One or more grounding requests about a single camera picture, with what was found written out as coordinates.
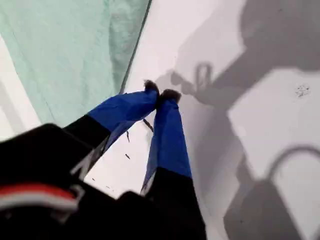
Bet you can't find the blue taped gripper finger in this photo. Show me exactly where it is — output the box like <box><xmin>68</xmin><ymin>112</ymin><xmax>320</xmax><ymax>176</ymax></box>
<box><xmin>61</xmin><ymin>79</ymin><xmax>161</xmax><ymax>157</ymax></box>
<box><xmin>140</xmin><ymin>88</ymin><xmax>209</xmax><ymax>240</ymax></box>

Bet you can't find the pale green T-shirt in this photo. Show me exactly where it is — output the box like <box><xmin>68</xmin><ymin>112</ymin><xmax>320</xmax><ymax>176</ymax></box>
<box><xmin>0</xmin><ymin>0</ymin><xmax>153</xmax><ymax>127</ymax></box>

